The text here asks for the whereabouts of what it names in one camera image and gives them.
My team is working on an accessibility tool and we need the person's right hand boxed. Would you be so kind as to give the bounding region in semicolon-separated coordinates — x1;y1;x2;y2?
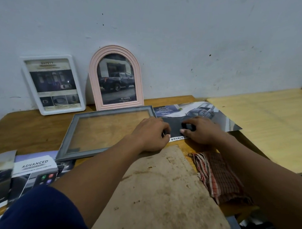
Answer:
179;116;227;146

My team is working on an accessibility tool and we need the person's left hand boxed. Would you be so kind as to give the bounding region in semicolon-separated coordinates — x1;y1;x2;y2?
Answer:
128;116;172;154

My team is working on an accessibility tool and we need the glossy car brochure sheet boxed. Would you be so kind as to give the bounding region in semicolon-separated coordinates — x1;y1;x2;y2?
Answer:
151;98;244;147

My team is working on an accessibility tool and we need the person's left forearm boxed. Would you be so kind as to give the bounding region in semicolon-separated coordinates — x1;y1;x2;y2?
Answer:
48;134;146;229

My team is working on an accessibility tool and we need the person's right forearm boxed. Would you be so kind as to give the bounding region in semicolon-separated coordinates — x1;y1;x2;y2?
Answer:
205;132;302;229

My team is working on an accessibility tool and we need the striped red checked cloth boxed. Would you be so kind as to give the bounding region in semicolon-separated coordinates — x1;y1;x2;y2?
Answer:
185;150;256;207

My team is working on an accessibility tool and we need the brown stained backing board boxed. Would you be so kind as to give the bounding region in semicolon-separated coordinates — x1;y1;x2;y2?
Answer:
90;140;236;229

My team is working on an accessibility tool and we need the brochure page with screen photo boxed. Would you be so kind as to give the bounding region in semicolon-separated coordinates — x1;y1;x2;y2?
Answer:
7;148;76;209

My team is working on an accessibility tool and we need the navy blue sleeve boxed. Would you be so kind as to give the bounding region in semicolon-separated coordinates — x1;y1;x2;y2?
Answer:
0;183;94;229

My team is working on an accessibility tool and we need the grey rectangular picture frame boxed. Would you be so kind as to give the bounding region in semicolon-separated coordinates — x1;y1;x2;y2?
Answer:
55;100;158;168

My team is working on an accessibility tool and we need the pink arched picture frame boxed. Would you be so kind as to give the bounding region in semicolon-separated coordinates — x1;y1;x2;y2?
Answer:
86;44;148;114

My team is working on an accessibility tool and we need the white rectangular picture frame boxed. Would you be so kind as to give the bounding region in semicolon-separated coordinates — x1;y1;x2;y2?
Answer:
16;52;90;118

